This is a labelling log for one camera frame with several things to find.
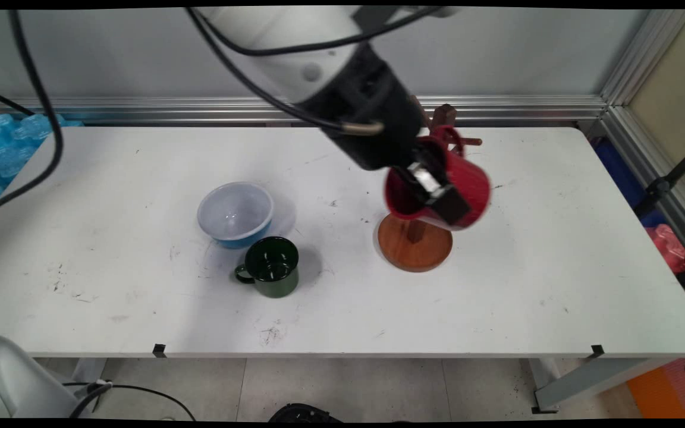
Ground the white and blue bowl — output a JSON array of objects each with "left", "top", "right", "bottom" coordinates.
[{"left": 196, "top": 181, "right": 275, "bottom": 250}]

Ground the blue plastic crate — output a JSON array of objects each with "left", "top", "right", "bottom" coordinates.
[{"left": 593, "top": 138, "right": 668, "bottom": 228}]

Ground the orange box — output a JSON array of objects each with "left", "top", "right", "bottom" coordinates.
[{"left": 626, "top": 355, "right": 685, "bottom": 419}]

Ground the blue bubble wrap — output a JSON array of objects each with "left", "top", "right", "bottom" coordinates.
[{"left": 0, "top": 113, "right": 85, "bottom": 209}]

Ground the black object on floor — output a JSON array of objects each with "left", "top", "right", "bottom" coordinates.
[{"left": 268, "top": 403, "right": 344, "bottom": 423}]

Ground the thin black cable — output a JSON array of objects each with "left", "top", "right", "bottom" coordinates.
[{"left": 0, "top": 86, "right": 35, "bottom": 115}]

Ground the dark green enamel mug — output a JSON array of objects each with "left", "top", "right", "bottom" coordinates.
[{"left": 234, "top": 236, "right": 300, "bottom": 299}]

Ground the grey rounded plastic housing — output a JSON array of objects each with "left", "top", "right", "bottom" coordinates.
[{"left": 0, "top": 333, "right": 81, "bottom": 419}]

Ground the black tripod stand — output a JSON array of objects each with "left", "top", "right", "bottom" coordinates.
[{"left": 633, "top": 137, "right": 685, "bottom": 218}]

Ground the red enamel mug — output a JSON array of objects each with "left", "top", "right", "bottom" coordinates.
[{"left": 384, "top": 125, "right": 491, "bottom": 232}]

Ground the grey metal table leg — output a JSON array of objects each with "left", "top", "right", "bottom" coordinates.
[
  {"left": 527, "top": 357, "right": 676, "bottom": 414},
  {"left": 71, "top": 358, "right": 109, "bottom": 388}
]

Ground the brown wooden mug tree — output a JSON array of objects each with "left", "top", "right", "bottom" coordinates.
[{"left": 376, "top": 95, "right": 483, "bottom": 273}]

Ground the black floor cable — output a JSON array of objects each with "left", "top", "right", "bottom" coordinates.
[{"left": 69, "top": 379, "right": 197, "bottom": 421}]

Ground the horizontal aluminium frame rail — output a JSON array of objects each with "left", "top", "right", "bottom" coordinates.
[{"left": 0, "top": 95, "right": 608, "bottom": 127}]

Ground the slanted aluminium frame post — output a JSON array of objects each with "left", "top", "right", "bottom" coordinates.
[{"left": 599, "top": 9, "right": 685, "bottom": 265}]

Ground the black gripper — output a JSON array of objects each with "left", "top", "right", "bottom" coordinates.
[{"left": 294, "top": 44, "right": 472, "bottom": 227}]

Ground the thick black hanging cable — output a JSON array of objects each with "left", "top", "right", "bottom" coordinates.
[{"left": 0, "top": 8, "right": 65, "bottom": 219}]

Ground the red plastic bag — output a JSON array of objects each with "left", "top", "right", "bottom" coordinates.
[{"left": 645, "top": 224, "right": 685, "bottom": 323}]

